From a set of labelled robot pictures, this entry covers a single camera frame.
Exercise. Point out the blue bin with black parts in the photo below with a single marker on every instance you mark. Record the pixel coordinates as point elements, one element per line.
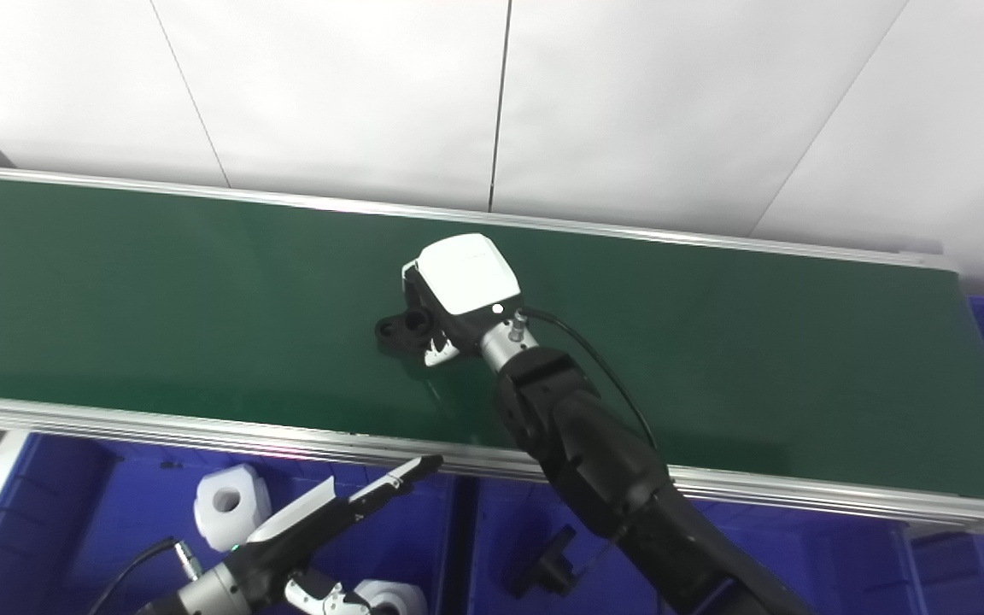
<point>842,572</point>

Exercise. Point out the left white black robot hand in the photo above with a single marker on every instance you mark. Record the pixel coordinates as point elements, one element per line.
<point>295,530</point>

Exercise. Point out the green conveyor belt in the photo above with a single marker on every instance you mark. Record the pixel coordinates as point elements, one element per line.
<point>202,299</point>
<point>202,436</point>

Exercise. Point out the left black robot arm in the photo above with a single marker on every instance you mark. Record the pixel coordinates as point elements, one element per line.
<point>202,598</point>

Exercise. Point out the black flanged mount part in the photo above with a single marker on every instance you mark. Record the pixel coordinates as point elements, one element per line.
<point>394,329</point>

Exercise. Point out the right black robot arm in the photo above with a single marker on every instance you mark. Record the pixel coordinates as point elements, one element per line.
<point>594,470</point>

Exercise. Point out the black bracket part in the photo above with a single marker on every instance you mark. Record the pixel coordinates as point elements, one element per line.
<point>552,568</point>

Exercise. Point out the blue bin with white parts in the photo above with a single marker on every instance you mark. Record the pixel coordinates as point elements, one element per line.
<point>73,530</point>

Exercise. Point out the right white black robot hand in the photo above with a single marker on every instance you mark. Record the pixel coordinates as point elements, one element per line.
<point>466,273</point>

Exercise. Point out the white hexagonal block part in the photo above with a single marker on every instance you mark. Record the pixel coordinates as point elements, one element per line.
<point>219,530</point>

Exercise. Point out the white cylindrical block part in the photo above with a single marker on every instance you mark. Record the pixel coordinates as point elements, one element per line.
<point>407,602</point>

